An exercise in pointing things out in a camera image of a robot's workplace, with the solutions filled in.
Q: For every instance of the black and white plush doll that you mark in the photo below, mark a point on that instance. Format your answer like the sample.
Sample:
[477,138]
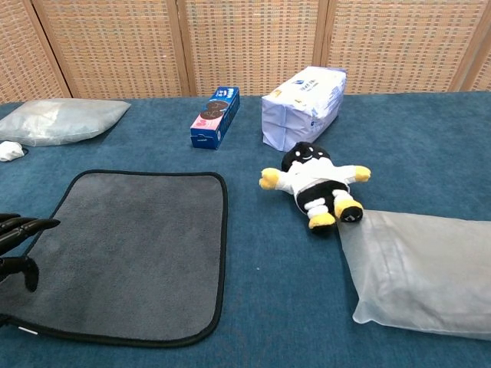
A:
[318,180]

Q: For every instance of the blue cookie box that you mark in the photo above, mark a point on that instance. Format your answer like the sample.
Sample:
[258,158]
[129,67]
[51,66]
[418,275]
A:
[215,118]

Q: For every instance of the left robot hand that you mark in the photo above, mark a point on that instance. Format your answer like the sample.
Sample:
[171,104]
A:
[17,230]

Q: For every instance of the white crumpled cloth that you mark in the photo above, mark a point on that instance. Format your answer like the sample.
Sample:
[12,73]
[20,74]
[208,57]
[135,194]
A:
[9,150]

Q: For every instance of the large translucent grey pillow bag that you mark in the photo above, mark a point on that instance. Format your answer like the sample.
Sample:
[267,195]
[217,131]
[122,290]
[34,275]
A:
[422,268]

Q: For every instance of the small translucent grey pillow bag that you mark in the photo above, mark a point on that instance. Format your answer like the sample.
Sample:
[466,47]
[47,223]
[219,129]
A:
[61,120]

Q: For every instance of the grey and green cloth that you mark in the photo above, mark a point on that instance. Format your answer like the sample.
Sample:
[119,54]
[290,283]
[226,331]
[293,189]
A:
[130,257]

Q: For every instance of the white tissue pack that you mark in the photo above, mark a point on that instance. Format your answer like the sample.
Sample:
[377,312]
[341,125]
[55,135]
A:
[303,109]

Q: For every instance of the woven rattan folding screen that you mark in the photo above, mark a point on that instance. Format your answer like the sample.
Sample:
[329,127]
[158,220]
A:
[245,42]

